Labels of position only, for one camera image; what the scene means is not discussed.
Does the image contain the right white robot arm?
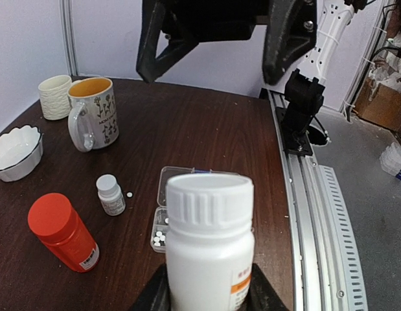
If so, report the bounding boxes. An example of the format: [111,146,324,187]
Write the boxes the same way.
[136,0,367,156]

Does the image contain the clear plastic pill organizer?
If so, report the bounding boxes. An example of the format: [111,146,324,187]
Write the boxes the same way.
[152,166,254,235]

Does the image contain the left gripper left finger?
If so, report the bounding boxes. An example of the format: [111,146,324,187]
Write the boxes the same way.
[129,264,171,310]

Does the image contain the cardboard box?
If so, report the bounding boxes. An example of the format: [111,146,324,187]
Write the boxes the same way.
[353,78,401,132]

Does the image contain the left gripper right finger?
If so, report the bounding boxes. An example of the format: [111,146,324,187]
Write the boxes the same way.
[247,264,289,311]

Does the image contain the orange pill bottle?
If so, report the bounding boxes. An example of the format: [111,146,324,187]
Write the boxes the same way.
[27,192,100,273]

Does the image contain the cream ribbed mug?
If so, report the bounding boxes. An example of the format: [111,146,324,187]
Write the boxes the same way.
[38,75,72,121]

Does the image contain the right aluminium frame post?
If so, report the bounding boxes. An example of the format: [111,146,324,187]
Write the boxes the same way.
[59,0,79,76]

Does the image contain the white pills in organizer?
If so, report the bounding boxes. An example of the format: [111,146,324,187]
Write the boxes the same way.
[151,217,169,253]

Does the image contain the small white bottle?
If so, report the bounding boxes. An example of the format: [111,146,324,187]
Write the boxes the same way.
[96,174,126,216]
[163,173,255,311]

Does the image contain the floral mug yellow inside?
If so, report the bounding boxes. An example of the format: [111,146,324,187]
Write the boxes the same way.
[67,77,119,152]

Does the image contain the front aluminium rail base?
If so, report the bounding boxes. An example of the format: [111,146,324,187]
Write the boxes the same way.
[260,89,369,311]

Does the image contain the white scalloped bowl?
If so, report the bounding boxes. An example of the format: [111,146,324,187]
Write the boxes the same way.
[0,124,43,182]

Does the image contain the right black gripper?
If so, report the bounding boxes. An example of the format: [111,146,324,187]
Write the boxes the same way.
[136,0,317,85]

